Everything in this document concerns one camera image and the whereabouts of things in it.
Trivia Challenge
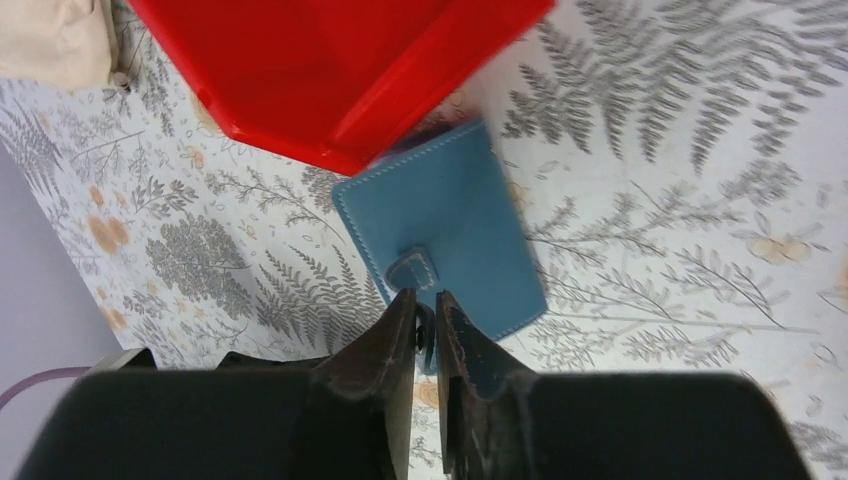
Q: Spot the red plastic bin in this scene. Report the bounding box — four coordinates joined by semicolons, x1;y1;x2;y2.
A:
132;0;553;176

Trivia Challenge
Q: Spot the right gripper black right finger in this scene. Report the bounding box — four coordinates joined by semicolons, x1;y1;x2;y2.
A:
435;291;810;479

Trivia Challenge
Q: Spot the floral patterned table mat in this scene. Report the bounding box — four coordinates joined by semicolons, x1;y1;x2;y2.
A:
1;1;847;479

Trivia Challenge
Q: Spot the beige crumpled cloth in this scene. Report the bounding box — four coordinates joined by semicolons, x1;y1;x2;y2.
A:
1;0;119;90

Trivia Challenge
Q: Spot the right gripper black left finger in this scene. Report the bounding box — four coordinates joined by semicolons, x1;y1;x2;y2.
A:
18;289;417;479

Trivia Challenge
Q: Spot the blue card holder wallet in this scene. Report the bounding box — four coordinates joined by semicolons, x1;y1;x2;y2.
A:
332;120;547;379

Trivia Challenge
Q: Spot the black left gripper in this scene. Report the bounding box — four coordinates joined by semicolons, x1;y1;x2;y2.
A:
89;348;328;375

